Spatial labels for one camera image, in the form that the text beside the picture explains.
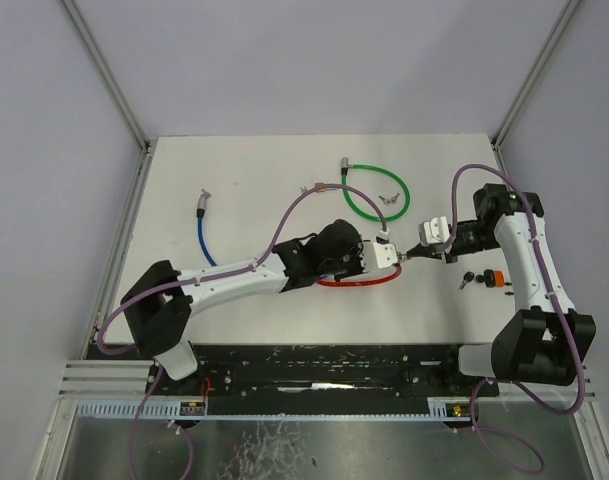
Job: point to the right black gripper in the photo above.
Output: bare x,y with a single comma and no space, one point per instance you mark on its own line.
420,250

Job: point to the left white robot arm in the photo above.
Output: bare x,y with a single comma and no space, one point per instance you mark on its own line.
164,299

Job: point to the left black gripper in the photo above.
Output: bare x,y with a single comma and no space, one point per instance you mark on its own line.
358,267

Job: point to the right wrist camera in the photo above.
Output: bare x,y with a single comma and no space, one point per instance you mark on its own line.
435,233

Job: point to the blue cable lock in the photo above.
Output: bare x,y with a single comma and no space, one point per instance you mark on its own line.
201,209

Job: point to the red cable lock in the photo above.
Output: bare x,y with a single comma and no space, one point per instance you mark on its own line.
362,283

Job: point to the black head key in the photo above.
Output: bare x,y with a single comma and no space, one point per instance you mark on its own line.
468,278

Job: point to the orange black padlock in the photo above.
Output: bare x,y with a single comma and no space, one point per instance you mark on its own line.
494,279

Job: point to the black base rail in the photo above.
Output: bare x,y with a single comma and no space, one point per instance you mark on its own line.
320,380

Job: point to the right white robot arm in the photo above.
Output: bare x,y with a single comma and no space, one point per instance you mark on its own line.
546,337

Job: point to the green lock keys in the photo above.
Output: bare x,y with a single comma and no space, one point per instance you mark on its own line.
389,200

